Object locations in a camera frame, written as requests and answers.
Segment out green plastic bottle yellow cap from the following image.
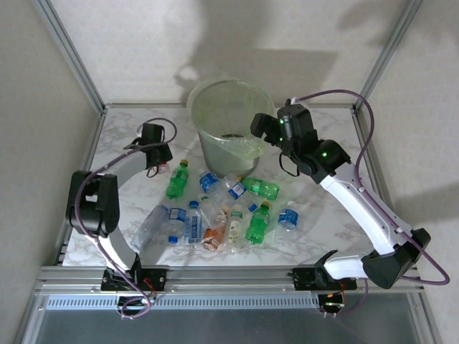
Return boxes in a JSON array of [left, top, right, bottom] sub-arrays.
[[240, 176, 281, 201], [245, 200, 273, 246], [165, 159, 191, 201]]

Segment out clear bottle dark blue label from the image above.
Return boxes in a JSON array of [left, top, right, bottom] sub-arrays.
[[198, 171, 221, 195]]

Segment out large crushed clear bottle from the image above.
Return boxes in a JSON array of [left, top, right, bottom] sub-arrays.
[[129, 203, 170, 251]]

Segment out crushed clear bottle blue cap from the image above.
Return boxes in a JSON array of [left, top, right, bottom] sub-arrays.
[[219, 173, 260, 213]]

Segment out tall bottle blue white label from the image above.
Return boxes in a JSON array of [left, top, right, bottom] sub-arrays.
[[183, 199, 203, 249]]

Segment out clear bottle green cap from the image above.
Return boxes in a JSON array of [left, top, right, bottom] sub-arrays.
[[197, 192, 228, 229]]

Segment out bottle with orange label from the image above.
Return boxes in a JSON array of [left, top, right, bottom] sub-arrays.
[[199, 207, 231, 252]]

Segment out bottle white label green cap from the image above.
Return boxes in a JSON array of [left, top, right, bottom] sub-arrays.
[[222, 204, 245, 254]]

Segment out translucent trash bin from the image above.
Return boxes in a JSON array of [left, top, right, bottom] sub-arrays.
[[186, 77, 277, 179]]

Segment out small lit circuit board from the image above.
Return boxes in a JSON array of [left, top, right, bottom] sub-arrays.
[[117, 295, 152, 310], [318, 293, 347, 311]]

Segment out grey metal panel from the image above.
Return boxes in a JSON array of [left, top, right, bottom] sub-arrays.
[[21, 293, 431, 344]]

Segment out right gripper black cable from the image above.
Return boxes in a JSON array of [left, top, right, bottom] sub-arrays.
[[278, 152, 302, 178]]

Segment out aluminium frame rail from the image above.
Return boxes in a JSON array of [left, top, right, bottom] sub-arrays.
[[103, 102, 358, 110], [53, 107, 108, 268], [350, 107, 408, 268]]

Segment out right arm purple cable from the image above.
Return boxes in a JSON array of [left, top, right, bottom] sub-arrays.
[[292, 89, 451, 320]]

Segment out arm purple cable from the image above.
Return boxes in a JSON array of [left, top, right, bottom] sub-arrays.
[[73, 117, 179, 320], [292, 89, 451, 320]]

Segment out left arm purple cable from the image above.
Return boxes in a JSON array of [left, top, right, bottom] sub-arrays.
[[73, 117, 179, 320]]

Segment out aluminium frame post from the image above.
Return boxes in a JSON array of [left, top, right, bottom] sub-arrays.
[[12, 296, 49, 344], [31, 0, 108, 113], [408, 293, 444, 344], [353, 0, 425, 113]]

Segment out wide aluminium mounting rail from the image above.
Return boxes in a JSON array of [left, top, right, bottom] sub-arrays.
[[30, 265, 426, 297]]

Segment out grey slotted cable duct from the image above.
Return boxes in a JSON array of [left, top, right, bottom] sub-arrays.
[[42, 294, 322, 311]]

